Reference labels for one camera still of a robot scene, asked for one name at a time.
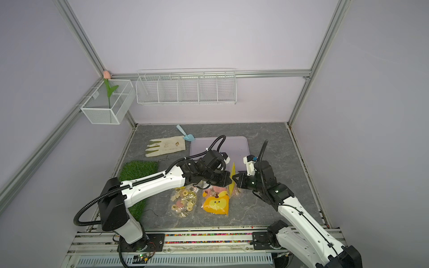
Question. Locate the white mesh wall box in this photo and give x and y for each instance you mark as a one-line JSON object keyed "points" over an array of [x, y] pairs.
{"points": [[96, 108]]}

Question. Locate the cream gardening glove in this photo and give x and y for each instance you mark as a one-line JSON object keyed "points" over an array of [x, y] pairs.
{"points": [[163, 146]]}

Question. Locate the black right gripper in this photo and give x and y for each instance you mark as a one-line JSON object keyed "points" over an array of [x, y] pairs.
{"points": [[242, 178]]}

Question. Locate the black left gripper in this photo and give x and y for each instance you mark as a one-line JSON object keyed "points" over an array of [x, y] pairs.
{"points": [[225, 176]]}

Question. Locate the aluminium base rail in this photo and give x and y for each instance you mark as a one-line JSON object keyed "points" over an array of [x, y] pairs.
{"points": [[230, 247]]}

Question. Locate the ziploc bag with small cookies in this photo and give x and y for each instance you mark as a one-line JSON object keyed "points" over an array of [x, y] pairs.
{"points": [[183, 200]]}

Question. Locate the artificial pink tulip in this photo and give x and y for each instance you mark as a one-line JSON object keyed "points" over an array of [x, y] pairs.
{"points": [[109, 89]]}

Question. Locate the white wire wall shelf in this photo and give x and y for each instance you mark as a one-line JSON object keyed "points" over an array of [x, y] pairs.
{"points": [[186, 86]]}

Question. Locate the clear ziploc bag of cookies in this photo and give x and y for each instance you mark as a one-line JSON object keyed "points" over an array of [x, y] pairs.
{"points": [[233, 190]]}

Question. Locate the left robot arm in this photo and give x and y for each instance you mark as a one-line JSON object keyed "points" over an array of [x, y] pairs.
{"points": [[110, 209]]}

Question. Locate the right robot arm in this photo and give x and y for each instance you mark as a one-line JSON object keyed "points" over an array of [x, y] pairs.
{"points": [[299, 232]]}

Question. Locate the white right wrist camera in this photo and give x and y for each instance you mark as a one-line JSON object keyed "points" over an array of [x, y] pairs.
{"points": [[249, 162]]}

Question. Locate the ziploc bag with yellow toy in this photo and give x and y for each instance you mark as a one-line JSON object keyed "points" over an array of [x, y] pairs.
{"points": [[216, 200]]}

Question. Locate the lilac plastic tray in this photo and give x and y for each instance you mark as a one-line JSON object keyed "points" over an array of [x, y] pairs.
{"points": [[235, 146]]}

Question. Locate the light blue garden trowel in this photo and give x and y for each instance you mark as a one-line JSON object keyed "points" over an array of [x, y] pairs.
{"points": [[186, 137]]}

